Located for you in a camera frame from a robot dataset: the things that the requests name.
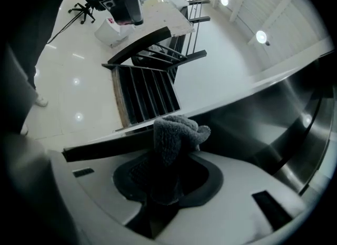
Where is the grey fuzzy cloth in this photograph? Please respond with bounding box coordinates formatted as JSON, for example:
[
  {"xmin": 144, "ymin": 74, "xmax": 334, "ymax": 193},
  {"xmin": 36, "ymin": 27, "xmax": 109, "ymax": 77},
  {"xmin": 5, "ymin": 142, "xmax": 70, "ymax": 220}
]
[{"xmin": 152, "ymin": 114, "xmax": 212, "ymax": 205}]

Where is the person's black clothing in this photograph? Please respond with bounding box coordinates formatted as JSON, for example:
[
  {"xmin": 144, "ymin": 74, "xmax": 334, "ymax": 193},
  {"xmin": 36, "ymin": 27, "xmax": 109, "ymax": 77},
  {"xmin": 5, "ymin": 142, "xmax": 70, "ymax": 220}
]
[{"xmin": 5, "ymin": 0, "xmax": 80, "ymax": 92}]

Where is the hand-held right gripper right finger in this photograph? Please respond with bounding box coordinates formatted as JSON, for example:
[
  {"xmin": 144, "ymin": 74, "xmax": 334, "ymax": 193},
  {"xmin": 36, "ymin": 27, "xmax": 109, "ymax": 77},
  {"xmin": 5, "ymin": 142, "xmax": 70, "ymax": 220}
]
[{"xmin": 147, "ymin": 149, "xmax": 309, "ymax": 244}]

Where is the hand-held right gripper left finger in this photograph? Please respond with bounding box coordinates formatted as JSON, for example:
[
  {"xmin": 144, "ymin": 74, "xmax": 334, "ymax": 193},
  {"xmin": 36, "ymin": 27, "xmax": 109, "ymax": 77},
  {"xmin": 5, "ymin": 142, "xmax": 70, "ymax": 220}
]
[{"xmin": 66, "ymin": 149, "xmax": 159, "ymax": 240}]

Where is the person's left white shoe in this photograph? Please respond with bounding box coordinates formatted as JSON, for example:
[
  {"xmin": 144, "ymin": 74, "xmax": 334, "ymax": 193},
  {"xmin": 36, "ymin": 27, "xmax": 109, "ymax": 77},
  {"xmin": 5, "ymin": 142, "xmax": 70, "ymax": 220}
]
[{"xmin": 33, "ymin": 93, "xmax": 49, "ymax": 107}]

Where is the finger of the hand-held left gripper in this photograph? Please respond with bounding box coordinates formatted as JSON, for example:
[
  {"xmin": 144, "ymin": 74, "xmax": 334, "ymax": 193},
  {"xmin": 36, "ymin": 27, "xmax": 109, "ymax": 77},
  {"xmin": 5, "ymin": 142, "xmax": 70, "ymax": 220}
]
[
  {"xmin": 125, "ymin": 0, "xmax": 145, "ymax": 26},
  {"xmin": 111, "ymin": 0, "xmax": 133, "ymax": 24}
]

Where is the white waste bin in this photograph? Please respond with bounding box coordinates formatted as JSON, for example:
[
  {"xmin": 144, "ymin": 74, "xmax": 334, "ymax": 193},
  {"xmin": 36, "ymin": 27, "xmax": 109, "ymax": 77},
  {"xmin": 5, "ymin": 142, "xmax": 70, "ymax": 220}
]
[{"xmin": 94, "ymin": 17, "xmax": 136, "ymax": 49}]

